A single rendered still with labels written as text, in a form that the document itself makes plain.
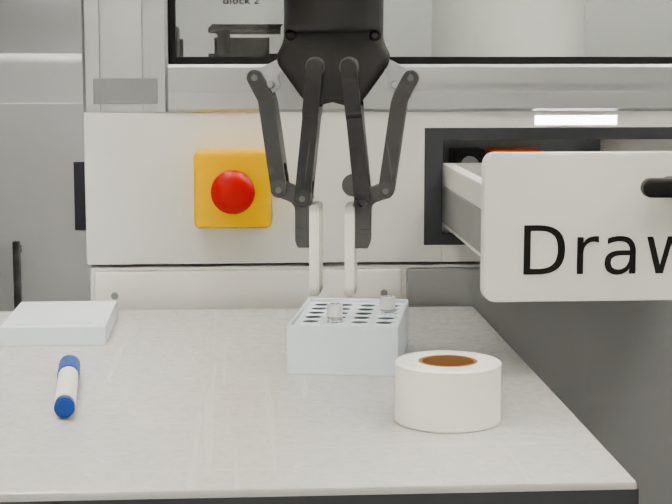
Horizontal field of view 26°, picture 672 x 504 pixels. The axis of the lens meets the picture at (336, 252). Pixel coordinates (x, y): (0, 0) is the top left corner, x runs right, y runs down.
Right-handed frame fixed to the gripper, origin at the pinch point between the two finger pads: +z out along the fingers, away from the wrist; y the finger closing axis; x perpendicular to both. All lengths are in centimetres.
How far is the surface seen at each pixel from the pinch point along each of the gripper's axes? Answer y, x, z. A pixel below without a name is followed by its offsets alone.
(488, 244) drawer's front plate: -11.8, 3.9, -1.0
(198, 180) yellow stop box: 14.5, -21.7, -3.3
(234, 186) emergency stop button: 10.8, -19.4, -3.0
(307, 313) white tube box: 2.4, -3.1, 5.6
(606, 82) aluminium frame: -23.4, -31.9, -12.1
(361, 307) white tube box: -1.7, -6.3, 5.6
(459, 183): -9.5, -21.0, -3.3
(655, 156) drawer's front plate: -23.9, 1.9, -7.4
